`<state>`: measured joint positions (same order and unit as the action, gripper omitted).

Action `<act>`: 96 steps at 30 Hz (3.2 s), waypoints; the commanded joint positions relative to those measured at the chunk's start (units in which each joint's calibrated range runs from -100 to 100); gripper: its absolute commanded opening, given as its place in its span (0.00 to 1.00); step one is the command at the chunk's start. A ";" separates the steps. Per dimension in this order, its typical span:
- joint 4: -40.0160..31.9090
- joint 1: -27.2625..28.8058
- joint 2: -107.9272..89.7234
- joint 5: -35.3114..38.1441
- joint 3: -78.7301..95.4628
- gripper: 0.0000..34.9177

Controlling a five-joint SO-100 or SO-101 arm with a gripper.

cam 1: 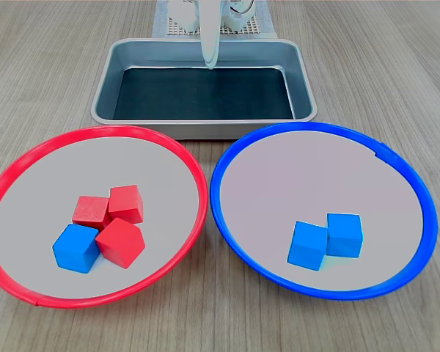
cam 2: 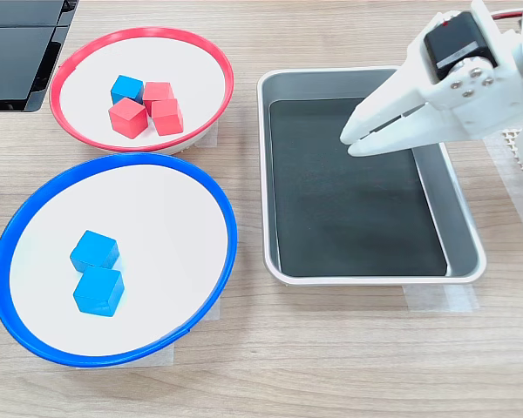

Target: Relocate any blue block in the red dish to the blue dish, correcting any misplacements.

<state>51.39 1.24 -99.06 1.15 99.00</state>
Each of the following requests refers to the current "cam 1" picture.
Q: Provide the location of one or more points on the red cube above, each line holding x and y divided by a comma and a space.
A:
121, 243
89, 210
126, 203

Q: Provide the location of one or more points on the blue cube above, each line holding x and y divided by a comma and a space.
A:
307, 246
75, 249
344, 235

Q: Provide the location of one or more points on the blue-rimmed white round plate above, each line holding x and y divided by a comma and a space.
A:
278, 176

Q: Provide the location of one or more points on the black mat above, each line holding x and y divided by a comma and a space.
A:
205, 95

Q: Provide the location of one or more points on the steel rectangular tray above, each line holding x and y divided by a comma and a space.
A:
110, 73

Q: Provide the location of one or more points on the pale perforated base plate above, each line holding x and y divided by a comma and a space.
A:
250, 28

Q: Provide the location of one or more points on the red-rimmed white round plate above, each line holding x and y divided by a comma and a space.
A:
29, 205

